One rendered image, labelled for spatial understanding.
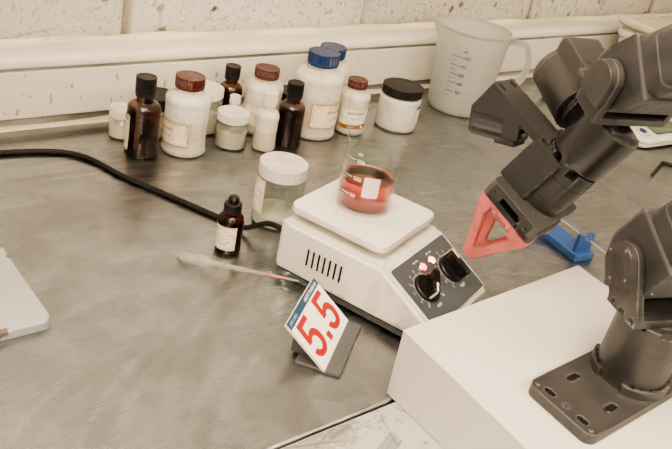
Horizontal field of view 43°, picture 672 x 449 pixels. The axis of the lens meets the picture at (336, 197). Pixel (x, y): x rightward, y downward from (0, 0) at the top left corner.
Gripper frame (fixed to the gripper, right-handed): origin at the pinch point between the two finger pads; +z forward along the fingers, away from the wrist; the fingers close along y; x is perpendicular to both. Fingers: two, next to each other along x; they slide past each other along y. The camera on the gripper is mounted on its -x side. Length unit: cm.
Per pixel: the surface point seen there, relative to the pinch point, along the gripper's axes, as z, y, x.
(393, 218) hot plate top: 4.3, 2.7, -7.9
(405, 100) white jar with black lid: 15.7, -37.3, -28.7
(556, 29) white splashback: 9, -95, -33
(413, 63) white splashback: 20, -56, -38
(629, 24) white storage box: 0, -105, -25
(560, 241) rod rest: 5.0, -25.6, 3.9
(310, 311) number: 9.7, 16.1, -4.2
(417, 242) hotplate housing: 4.7, 1.4, -4.4
